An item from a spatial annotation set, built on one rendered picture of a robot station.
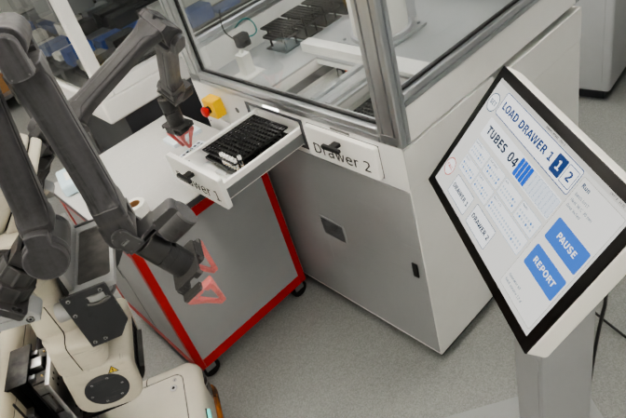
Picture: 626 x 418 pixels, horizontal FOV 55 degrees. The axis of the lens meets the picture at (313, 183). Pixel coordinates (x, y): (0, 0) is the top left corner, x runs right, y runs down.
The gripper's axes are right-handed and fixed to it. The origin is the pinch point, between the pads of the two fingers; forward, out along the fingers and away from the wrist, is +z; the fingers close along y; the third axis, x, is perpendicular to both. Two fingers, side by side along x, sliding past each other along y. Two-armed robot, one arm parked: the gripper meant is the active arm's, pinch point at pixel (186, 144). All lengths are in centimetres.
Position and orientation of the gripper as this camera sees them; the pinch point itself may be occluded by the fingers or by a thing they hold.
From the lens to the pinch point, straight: 213.7
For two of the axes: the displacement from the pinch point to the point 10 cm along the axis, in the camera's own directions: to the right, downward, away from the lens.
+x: -5.9, 6.0, -5.5
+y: -7.8, -2.2, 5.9
